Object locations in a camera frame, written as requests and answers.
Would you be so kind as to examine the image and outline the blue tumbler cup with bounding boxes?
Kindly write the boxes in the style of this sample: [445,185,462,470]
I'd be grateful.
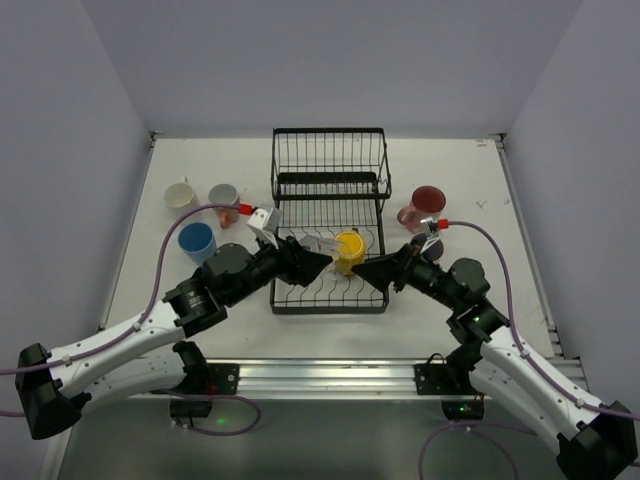
[178,222,217,266]

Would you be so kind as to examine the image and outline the black wire dish rack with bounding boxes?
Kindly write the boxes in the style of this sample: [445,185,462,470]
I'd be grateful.
[269,127,392,315]

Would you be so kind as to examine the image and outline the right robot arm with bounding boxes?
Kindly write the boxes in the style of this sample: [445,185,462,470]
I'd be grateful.
[352,245,638,479]

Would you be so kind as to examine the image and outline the salmon floral mug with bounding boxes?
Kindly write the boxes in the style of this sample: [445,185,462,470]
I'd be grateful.
[208,183,240,230]

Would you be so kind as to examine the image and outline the clear glass cup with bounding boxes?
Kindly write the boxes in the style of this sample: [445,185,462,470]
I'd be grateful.
[299,235,347,275]

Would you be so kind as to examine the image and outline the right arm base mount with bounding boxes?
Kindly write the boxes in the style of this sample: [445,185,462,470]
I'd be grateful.
[413,353,486,422]

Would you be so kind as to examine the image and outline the yellow mug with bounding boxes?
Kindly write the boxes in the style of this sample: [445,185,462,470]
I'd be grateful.
[334,229,367,276]

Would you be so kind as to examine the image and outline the aluminium mounting rail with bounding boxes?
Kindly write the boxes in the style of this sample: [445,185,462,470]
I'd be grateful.
[62,354,596,401]

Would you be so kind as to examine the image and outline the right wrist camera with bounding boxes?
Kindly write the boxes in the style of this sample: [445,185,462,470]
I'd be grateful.
[419,216,449,255]

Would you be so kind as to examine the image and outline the iridescent pink mug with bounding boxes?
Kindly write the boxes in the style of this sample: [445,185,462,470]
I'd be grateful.
[420,238,444,262]

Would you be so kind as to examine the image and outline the white ceramic mug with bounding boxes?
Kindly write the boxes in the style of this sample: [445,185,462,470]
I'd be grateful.
[163,176,200,220]

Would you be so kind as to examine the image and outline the pink floral mug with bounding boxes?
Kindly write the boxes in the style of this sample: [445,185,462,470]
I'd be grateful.
[397,186,446,233]

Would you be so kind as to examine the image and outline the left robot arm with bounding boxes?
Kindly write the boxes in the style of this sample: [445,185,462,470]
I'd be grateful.
[15,237,332,440]

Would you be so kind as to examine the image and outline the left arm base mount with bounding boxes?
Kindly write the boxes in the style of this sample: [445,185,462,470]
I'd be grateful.
[151,363,240,426]

